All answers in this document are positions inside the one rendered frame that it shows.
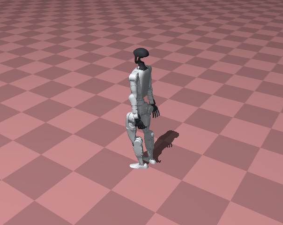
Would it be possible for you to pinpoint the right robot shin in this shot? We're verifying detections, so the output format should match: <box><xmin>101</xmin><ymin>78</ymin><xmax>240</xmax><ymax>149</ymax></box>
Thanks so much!
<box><xmin>144</xmin><ymin>130</ymin><xmax>155</xmax><ymax>160</ymax></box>

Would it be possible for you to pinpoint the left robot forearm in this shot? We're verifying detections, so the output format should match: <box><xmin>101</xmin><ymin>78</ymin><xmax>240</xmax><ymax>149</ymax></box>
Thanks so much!
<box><xmin>129</xmin><ymin>95</ymin><xmax>139</xmax><ymax>119</ymax></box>

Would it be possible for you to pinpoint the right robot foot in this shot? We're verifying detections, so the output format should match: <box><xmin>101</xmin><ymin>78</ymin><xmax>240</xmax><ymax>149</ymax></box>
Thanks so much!
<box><xmin>143</xmin><ymin>156</ymin><xmax>156</xmax><ymax>164</ymax></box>

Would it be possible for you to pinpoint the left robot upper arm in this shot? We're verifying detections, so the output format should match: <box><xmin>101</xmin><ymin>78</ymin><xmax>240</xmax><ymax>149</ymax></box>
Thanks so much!
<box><xmin>129</xmin><ymin>72</ymin><xmax>139</xmax><ymax>99</ymax></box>

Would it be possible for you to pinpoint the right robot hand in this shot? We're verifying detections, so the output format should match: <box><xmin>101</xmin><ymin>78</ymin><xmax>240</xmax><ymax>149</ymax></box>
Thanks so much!
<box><xmin>150</xmin><ymin>100</ymin><xmax>160</xmax><ymax>118</ymax></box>

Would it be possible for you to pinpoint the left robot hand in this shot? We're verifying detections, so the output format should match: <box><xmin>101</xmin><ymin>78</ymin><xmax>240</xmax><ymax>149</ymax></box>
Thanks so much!
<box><xmin>134</xmin><ymin>114</ymin><xmax>147</xmax><ymax>129</ymax></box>

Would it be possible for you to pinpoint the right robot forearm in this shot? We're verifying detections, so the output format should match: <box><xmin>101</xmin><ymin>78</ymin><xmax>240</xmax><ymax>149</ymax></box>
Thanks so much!
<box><xmin>147</xmin><ymin>86</ymin><xmax>154</xmax><ymax>104</ymax></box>

